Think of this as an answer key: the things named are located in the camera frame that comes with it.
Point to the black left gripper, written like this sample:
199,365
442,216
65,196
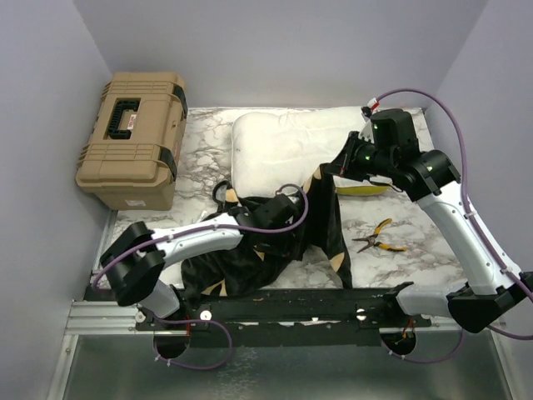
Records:
288,221

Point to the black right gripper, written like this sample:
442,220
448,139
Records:
343,164

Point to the black yellow flower pillowcase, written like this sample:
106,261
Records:
259,260

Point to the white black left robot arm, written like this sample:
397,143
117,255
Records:
133,264

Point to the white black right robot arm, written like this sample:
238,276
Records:
494,283

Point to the white pillow yellow edge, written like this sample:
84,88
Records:
270,150

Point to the tan plastic tool case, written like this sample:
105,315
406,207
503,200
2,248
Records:
130,160

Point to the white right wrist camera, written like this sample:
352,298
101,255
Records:
370,109

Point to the black mounting rail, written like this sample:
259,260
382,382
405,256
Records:
287,318

